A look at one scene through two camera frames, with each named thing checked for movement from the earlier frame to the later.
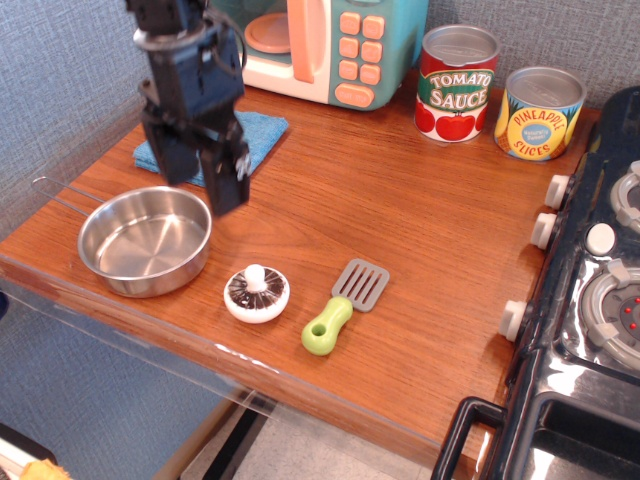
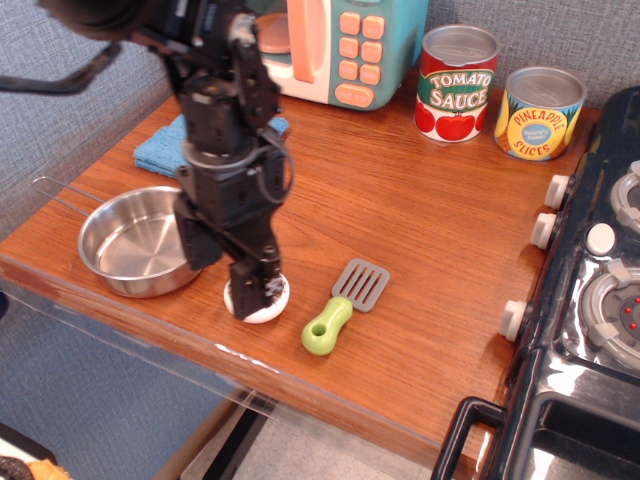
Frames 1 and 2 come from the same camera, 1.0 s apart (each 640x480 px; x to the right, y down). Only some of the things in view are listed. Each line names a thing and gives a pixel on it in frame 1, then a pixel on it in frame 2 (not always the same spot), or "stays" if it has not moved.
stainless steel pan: x=140 y=242 stays
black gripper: x=195 y=78 to x=232 y=194
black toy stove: x=573 y=403 stays
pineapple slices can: x=539 y=112 stays
